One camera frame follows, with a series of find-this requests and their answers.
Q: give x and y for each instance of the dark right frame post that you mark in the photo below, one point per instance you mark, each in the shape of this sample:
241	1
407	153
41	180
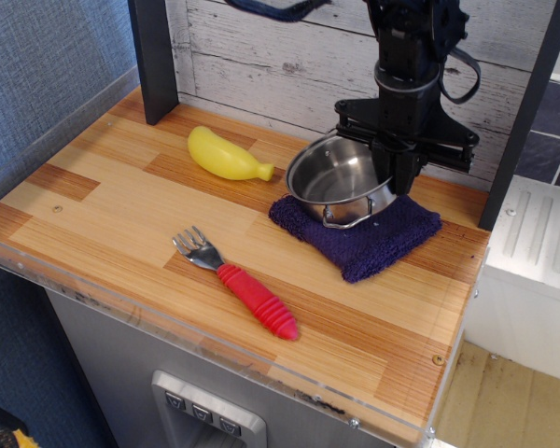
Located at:
549	51

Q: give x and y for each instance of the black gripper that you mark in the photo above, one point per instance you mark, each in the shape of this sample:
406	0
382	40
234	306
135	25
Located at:
418	120

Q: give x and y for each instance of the white ridged sink counter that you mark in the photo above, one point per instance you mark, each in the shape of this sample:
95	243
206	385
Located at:
525	241

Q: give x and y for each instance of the red handled fork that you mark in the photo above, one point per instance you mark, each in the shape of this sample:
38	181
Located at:
264	305

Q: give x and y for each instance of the dark left frame post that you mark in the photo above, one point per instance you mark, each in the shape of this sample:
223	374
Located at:
155	61

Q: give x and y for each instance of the purple folded cloth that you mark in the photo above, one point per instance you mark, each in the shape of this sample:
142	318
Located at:
368	248

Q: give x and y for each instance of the yellow plastic banana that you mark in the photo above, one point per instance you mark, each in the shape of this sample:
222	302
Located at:
223	158

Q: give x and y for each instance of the yellow object bottom left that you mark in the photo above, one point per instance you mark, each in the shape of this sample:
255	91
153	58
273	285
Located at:
13	434

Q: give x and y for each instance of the silver button panel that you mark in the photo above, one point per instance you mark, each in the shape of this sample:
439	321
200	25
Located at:
194	417

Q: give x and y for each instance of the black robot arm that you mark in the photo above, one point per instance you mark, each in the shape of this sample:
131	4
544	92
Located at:
415	40

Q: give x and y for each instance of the stainless steel pot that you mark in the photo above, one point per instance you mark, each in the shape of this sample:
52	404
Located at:
333	178

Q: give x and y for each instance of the dark frame post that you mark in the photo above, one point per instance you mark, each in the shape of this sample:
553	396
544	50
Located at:
155	61
549	51

